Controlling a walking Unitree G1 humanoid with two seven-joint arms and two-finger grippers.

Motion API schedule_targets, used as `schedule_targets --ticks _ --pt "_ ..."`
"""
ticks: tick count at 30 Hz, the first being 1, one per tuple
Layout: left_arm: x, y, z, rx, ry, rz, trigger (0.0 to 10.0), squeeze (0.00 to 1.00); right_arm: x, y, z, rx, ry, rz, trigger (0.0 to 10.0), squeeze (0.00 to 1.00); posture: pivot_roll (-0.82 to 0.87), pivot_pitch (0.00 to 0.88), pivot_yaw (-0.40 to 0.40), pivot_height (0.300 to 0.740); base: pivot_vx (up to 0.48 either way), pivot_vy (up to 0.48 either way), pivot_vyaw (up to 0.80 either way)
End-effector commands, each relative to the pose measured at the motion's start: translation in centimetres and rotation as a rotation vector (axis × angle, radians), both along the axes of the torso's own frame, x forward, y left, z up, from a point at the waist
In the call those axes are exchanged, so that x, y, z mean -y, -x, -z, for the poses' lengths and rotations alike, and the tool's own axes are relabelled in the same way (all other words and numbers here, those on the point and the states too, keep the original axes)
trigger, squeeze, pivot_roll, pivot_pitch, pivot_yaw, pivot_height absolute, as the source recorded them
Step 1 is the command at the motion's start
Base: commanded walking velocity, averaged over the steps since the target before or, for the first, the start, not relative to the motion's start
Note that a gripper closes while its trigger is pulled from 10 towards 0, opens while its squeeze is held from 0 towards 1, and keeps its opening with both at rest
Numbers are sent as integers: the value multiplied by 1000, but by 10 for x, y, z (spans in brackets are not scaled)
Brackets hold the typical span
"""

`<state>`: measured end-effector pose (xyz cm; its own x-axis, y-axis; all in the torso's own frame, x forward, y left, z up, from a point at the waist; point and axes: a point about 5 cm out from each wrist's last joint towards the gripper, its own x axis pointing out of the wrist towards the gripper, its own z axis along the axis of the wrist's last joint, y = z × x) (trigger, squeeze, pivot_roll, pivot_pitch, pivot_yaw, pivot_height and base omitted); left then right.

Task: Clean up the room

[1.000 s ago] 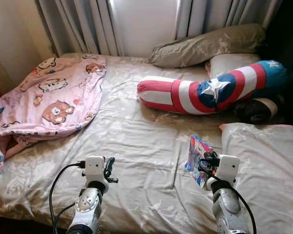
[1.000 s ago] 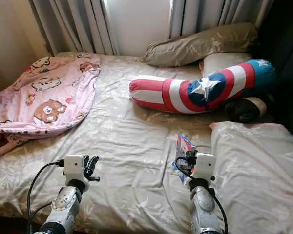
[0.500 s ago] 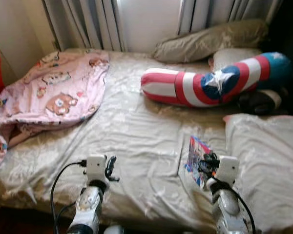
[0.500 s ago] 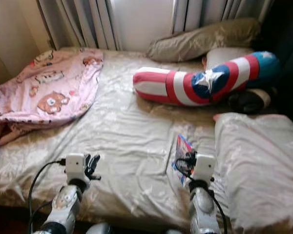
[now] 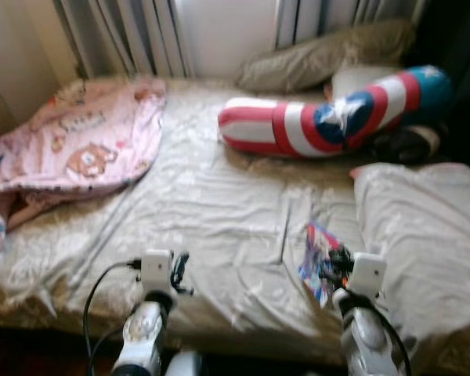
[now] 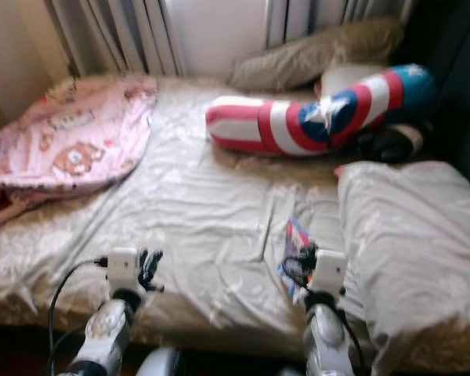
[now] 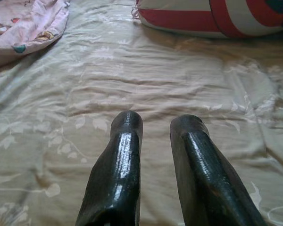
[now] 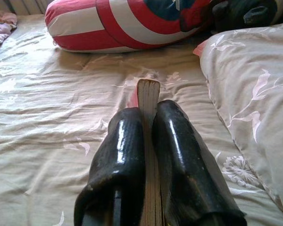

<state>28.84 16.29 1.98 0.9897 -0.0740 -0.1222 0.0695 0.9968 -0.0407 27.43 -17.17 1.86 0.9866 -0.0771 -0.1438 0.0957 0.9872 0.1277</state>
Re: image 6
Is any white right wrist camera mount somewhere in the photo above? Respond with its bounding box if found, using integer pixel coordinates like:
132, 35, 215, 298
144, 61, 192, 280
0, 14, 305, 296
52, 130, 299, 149
312, 249, 348, 295

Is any colourful anime picture book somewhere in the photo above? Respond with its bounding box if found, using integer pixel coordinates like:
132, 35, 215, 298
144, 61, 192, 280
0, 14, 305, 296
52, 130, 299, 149
278, 218, 318, 302

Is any bed with grey floral sheet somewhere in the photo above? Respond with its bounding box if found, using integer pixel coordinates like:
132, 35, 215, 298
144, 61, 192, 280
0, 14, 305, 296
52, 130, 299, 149
0, 74, 470, 373

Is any pink bear print blanket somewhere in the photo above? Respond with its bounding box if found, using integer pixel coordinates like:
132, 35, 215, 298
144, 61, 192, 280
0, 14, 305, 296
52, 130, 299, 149
0, 74, 159, 228

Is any dark blue upholstered mattress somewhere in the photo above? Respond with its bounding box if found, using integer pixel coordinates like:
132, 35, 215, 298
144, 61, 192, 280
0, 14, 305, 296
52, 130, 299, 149
399, 0, 470, 197

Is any grey floral pillow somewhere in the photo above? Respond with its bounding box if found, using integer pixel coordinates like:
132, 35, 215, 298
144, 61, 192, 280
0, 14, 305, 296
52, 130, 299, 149
226, 17, 407, 91

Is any folded grey floral duvet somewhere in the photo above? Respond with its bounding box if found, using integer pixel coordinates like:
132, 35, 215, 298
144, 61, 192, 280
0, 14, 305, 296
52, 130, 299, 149
334, 161, 470, 369

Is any plain white pillow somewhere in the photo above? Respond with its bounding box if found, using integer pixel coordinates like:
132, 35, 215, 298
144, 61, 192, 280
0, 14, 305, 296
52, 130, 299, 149
321, 64, 385, 99

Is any grey pleated curtain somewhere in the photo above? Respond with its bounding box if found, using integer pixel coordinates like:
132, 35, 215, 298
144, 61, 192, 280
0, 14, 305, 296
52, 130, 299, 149
49, 0, 181, 79
266, 0, 416, 44

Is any black plush toy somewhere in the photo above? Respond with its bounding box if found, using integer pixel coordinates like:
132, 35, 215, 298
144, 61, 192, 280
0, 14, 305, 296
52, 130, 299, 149
356, 121, 424, 164

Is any red white blue star bolster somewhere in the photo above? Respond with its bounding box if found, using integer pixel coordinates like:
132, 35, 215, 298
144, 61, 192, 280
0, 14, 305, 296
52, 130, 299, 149
205, 64, 438, 157

